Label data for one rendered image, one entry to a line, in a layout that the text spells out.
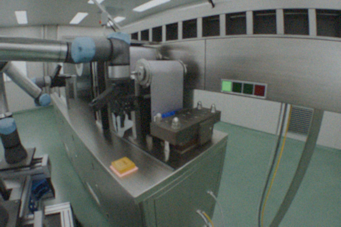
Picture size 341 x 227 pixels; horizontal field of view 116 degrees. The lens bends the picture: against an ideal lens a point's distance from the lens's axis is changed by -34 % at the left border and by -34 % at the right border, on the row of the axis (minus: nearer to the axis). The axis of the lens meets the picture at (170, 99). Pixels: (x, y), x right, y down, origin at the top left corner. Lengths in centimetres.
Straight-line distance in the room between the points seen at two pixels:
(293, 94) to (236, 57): 33
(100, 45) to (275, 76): 72
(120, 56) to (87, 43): 12
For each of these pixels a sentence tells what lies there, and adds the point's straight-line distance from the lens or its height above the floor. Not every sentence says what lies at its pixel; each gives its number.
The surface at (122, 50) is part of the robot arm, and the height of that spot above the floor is 134.
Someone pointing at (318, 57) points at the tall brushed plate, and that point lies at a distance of 81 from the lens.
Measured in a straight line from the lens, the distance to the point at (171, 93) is 88.
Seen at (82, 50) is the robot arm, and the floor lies 134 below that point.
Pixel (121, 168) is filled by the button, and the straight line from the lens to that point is 64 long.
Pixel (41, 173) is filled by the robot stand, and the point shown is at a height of 72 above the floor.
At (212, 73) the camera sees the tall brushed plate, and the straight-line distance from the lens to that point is 92.
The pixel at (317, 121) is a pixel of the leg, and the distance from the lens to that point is 101.
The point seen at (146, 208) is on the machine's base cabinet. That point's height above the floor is 81.
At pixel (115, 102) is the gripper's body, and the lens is 55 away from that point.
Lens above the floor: 130
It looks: 13 degrees down
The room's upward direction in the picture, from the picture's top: straight up
